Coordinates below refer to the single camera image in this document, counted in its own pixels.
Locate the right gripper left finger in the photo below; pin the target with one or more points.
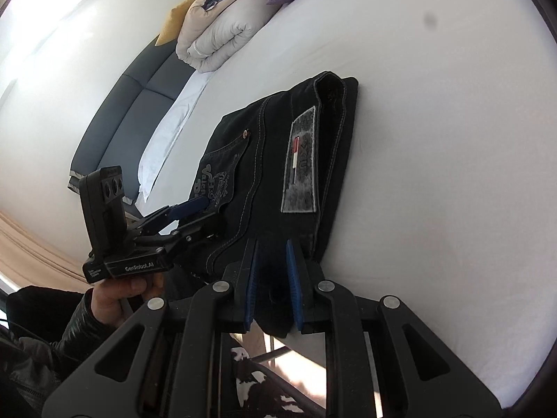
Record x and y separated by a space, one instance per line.
203 381

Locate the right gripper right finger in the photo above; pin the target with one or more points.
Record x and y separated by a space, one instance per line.
323 306

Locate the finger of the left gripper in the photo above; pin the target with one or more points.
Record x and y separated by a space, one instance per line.
186 209

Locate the black denim pants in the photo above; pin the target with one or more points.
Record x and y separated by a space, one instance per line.
273 171

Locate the black jacket sleeve forearm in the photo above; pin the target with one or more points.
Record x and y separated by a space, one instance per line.
33 367

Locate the black white patterned cloth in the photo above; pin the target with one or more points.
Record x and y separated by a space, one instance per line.
258 395

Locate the dark grey headboard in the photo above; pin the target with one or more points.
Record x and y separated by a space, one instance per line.
127 118

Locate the folded beige duvet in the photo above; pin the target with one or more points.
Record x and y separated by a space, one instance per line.
208 38

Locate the mustard yellow pillow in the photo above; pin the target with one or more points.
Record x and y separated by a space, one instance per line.
173 23

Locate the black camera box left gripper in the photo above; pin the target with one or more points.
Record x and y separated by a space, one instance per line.
101 195

